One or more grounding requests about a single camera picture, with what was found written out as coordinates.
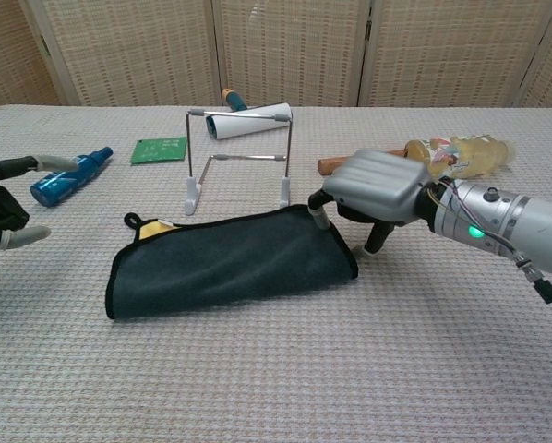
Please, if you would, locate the green circuit board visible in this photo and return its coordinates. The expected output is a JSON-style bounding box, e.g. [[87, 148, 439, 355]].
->
[[129, 136, 188, 165]]

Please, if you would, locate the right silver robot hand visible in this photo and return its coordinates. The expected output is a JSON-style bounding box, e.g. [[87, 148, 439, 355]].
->
[[306, 148, 433, 256]]

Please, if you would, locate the metal wire rack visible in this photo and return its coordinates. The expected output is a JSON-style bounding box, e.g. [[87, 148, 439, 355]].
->
[[183, 108, 294, 217]]

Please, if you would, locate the bamboo folding screen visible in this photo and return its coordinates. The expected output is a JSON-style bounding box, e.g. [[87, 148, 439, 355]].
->
[[0, 0, 552, 110]]

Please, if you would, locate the black cable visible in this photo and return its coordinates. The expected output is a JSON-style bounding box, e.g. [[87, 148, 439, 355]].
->
[[515, 257, 552, 305]]

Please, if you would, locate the blue spray bottle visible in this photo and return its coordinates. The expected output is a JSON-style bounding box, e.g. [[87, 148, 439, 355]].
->
[[30, 146, 114, 209]]

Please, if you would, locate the brown wooden stick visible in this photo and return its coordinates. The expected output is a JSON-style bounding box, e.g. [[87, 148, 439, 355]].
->
[[318, 148, 409, 177]]

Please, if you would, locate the teal lint roller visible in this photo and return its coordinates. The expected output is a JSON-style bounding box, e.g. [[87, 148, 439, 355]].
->
[[205, 88, 292, 141]]

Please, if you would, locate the yellow cloth with black trim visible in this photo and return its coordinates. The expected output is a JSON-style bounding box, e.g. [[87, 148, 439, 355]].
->
[[104, 204, 359, 320]]

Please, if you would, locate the yellow liquid plastic bottle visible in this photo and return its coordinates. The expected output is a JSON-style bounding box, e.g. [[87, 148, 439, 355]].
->
[[403, 133, 517, 182]]

